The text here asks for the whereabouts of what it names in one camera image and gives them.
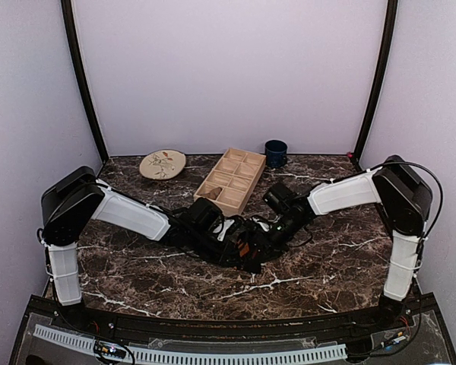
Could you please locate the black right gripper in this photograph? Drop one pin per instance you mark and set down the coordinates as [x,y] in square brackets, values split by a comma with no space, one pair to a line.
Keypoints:
[267,247]

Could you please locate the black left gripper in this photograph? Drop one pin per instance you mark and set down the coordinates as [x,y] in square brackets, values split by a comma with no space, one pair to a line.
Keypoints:
[227,251]

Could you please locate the tan beige sock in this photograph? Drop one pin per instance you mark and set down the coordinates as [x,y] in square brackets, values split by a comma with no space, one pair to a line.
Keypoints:
[214,193]

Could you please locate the argyle patterned sock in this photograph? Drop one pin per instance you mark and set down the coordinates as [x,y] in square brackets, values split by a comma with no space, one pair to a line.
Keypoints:
[243,247]

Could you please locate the wooden compartment tray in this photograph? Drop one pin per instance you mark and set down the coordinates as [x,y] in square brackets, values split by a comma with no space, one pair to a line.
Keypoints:
[237,172]

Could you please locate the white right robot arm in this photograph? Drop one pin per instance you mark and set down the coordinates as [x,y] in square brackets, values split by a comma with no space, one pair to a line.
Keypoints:
[395,185]

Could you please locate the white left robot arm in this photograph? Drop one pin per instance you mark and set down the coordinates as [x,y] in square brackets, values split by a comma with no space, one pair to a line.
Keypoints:
[69,205]

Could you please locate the dark blue mug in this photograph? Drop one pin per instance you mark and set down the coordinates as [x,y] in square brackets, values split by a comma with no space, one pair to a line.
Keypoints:
[276,153]

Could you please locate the cream floral plate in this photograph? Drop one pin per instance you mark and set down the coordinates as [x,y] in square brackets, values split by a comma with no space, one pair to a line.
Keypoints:
[162,164]

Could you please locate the white slotted cable duct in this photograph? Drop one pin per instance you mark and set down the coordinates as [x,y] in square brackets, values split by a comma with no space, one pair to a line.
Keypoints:
[185,352]

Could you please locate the black right frame post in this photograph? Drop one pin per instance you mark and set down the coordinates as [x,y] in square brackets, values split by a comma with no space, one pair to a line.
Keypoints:
[377,83]

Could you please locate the black frame post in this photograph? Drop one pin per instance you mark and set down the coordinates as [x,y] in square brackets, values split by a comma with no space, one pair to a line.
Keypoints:
[377,83]
[81,78]

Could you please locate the black left frame post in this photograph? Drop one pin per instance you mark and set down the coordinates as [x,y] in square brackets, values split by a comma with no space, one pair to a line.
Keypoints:
[81,78]

